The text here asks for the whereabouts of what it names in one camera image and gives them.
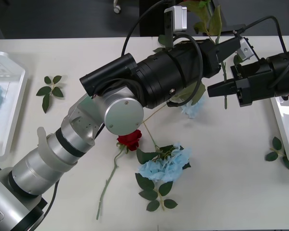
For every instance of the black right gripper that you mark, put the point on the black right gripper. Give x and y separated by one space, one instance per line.
255 81

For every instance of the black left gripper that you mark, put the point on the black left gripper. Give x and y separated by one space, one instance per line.
209 57

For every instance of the red rose with green stem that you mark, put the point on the red rose with green stem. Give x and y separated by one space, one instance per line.
131 139
215 22

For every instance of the silver and black left arm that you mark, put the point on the silver and black left arm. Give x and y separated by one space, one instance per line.
122 115

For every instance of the small loose green leaf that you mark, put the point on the small loose green leaf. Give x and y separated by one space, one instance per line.
238 60

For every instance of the green leaf twig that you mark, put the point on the green leaf twig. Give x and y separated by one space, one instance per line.
46 102
277 143
144 181
162 39

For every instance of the white chair caster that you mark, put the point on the white chair caster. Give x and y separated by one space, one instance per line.
117 9

